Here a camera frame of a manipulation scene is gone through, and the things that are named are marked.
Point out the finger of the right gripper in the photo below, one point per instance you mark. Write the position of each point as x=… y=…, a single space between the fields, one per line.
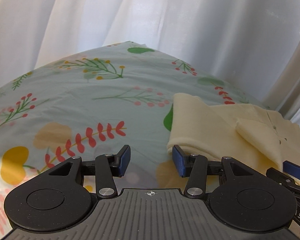
x=291 y=169

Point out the floral plastic table cover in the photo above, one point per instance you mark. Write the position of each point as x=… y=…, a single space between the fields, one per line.
x=95 y=102

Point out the cream knit garment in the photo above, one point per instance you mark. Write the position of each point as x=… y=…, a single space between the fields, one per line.
x=255 y=136

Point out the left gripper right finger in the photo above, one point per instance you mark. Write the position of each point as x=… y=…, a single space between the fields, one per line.
x=193 y=167

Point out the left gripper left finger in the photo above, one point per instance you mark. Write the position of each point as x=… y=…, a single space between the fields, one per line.
x=107 y=167

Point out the white sheer curtain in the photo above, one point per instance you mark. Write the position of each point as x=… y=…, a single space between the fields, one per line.
x=252 y=44

